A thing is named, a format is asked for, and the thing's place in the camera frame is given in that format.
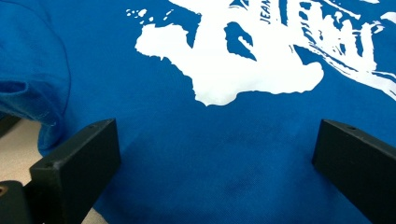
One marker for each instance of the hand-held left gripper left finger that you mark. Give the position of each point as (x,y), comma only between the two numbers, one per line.
(77,168)

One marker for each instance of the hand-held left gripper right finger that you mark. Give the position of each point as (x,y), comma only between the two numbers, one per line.
(358,168)

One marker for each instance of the blue printed t-shirt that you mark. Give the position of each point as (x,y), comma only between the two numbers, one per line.
(199,149)

